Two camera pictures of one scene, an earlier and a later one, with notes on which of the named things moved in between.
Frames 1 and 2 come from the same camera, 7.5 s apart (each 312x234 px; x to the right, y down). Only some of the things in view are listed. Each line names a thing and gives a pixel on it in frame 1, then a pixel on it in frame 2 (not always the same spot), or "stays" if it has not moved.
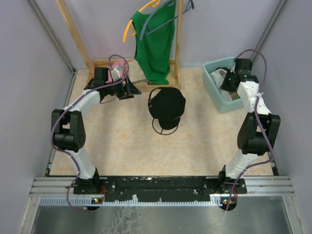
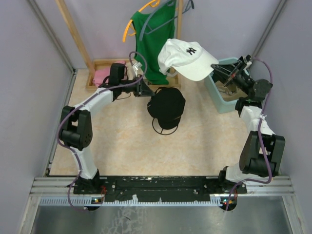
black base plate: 158,187 stays
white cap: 218,75 → 188,58
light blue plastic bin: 224,105 stays
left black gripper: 132,89 → 142,89
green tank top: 153,53 stays
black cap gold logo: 167,105 stays
